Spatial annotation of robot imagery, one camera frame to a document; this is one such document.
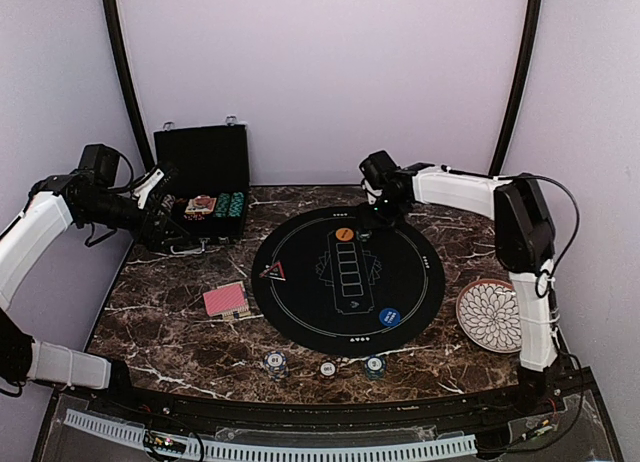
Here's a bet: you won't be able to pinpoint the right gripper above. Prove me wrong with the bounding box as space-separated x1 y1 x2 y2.
354 194 407 235

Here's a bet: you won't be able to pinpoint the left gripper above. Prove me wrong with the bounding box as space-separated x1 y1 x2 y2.
80 190 189 253

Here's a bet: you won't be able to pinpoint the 50 chips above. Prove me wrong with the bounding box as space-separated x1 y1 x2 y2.
356 230 372 242

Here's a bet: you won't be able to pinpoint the orange big blind button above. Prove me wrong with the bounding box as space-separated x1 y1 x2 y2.
335 227 355 242

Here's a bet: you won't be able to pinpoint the blue small blind button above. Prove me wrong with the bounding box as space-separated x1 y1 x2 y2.
379 308 402 328

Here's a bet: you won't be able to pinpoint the red triangular all-in marker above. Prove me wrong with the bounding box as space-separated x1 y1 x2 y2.
259 261 286 281

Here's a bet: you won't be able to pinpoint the green-blue 50 chip stack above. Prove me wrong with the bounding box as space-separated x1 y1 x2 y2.
363 355 387 380

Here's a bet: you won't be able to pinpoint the orange 100 chip stack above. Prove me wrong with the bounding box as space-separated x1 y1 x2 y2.
319 361 337 378

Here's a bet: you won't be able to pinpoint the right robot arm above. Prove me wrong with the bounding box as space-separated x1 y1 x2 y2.
358 151 563 416

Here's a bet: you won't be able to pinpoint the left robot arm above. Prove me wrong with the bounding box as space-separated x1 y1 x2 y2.
1 144 191 418

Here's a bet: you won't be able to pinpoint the card deck in case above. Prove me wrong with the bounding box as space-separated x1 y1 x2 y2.
185 195 217 217

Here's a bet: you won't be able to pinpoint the green chip row left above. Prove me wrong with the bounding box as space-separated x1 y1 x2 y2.
213 193 232 218

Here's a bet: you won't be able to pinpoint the green chip row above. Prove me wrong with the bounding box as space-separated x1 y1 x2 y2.
213 193 232 218
226 192 245 218

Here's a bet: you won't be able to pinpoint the black poker chip case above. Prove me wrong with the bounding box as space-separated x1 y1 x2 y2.
154 123 250 244

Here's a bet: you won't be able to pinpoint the green chip row right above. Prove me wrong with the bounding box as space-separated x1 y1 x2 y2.
226 192 245 218

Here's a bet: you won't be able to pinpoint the round black poker mat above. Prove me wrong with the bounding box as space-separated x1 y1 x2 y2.
251 206 446 357

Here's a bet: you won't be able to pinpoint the red card deck in box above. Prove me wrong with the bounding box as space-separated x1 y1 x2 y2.
203 281 251 320

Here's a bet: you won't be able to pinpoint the floral patterned plate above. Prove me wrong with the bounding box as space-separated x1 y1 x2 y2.
456 279 522 354

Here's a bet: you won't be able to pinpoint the blue chip stack left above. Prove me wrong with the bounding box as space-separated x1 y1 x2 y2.
263 351 289 380

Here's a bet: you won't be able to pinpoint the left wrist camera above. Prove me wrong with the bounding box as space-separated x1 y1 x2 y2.
131 164 178 209

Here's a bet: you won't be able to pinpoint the white cable duct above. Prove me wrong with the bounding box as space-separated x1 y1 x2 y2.
63 409 478 461

